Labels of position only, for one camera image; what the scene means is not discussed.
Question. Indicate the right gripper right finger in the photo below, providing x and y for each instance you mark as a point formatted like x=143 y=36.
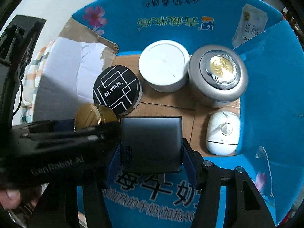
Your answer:
x=192 y=161

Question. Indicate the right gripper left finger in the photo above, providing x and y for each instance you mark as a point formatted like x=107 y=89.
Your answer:
x=113 y=166

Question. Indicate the dark grey square box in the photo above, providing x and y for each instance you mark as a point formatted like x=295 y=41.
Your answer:
x=151 y=145

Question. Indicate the person's left hand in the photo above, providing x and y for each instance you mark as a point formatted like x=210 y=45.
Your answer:
x=12 y=198

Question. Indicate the white egg-shaped device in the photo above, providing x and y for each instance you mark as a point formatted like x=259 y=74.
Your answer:
x=223 y=133

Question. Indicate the plaid checkered cloth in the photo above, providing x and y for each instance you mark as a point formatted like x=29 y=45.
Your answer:
x=31 y=83

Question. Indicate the black round Blank ME tin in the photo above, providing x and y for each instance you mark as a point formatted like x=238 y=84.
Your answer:
x=118 y=88

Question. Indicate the silver round tin gold emblem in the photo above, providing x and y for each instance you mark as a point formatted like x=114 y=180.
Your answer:
x=217 y=76

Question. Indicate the white round tin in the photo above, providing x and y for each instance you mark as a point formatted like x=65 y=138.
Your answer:
x=164 y=65

